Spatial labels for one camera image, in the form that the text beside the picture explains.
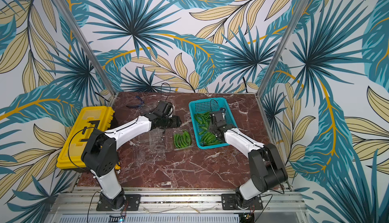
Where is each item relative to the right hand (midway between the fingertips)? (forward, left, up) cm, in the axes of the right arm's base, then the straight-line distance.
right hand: (214, 124), depth 92 cm
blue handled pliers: (+22, +53, -6) cm, 57 cm away
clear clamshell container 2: (-12, +38, -3) cm, 40 cm away
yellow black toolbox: (0, +70, +9) cm, 71 cm away
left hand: (-1, +22, +2) cm, 22 cm away
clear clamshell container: (-6, +20, -7) cm, 22 cm away
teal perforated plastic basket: (+17, +7, -5) cm, 19 cm away
